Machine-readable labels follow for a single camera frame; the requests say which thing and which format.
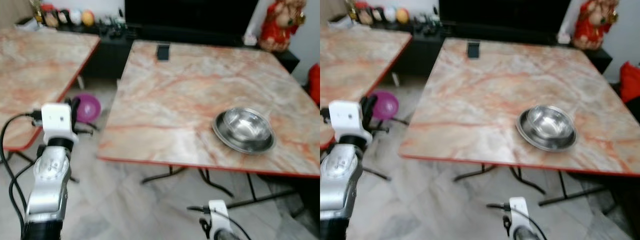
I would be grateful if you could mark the small black stand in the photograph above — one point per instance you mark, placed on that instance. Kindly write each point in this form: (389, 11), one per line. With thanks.
(163, 52)
(473, 50)

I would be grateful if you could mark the orange round ornament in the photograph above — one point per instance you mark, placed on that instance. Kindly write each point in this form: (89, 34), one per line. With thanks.
(88, 18)
(402, 16)

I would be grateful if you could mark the white round ornament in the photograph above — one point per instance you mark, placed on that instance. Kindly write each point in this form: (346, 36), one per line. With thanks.
(75, 17)
(390, 15)

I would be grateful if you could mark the stainless steel bowl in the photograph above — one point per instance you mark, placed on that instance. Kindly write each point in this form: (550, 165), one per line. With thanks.
(245, 129)
(547, 126)

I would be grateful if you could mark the black television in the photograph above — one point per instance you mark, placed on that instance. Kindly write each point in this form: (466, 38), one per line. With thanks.
(505, 11)
(190, 12)

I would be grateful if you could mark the black television cabinet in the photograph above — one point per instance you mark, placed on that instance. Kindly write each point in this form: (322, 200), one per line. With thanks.
(420, 55)
(107, 60)

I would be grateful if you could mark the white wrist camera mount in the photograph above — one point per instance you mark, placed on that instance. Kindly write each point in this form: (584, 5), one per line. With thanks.
(56, 119)
(218, 212)
(518, 210)
(345, 117)

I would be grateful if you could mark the beige curtain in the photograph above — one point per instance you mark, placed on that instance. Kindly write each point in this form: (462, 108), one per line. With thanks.
(331, 9)
(12, 11)

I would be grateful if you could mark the marble folding table red edge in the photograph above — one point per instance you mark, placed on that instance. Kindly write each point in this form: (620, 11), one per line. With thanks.
(175, 100)
(475, 100)
(35, 65)
(350, 60)

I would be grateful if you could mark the red cushion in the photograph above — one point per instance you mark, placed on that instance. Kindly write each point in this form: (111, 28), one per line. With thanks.
(631, 82)
(315, 85)

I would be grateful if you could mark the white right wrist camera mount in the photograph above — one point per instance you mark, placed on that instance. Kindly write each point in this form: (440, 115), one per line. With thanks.
(518, 210)
(218, 212)

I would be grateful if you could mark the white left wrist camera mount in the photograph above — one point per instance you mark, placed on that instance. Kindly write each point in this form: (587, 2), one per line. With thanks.
(345, 117)
(56, 119)

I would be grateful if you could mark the gold trophy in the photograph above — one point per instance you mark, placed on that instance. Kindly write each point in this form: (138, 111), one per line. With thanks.
(351, 7)
(35, 9)

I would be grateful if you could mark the red plush figure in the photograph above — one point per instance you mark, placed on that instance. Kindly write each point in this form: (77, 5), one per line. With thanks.
(280, 27)
(592, 25)

